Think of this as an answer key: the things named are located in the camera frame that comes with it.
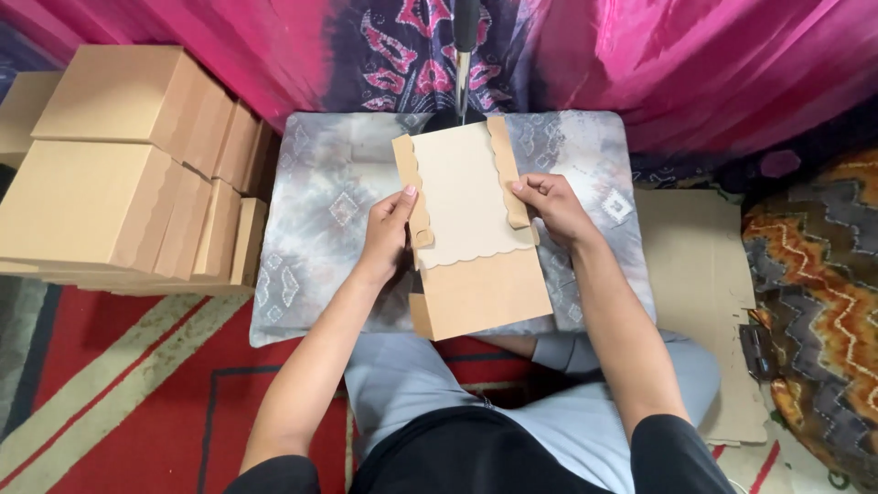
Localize person's left hand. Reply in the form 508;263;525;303
356;184;421;276

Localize person's right hand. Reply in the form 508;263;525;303
511;173;605;252

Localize brown cardboard box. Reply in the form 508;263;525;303
391;115;555;343

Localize grey tie-dye pillow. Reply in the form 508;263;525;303
248;110;658;349

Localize person's light grey trousers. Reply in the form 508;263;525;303
343;331;723;494

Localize flat brown cardboard sheets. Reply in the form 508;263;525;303
630;188;771;447

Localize black silver stand pole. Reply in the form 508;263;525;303
421;0;489;135

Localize pink purple tie-dye cloth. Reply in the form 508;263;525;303
0;0;878;194

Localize person's black shirt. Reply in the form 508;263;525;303
224;405;738;494

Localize small dark metal object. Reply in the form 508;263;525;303
739;322;780;382

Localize orange grey zigzag blanket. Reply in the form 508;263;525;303
739;147;878;489

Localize stack of folded cardboard boxes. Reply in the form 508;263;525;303
0;44;282;298

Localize red striped rug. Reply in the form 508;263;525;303
0;283;878;494

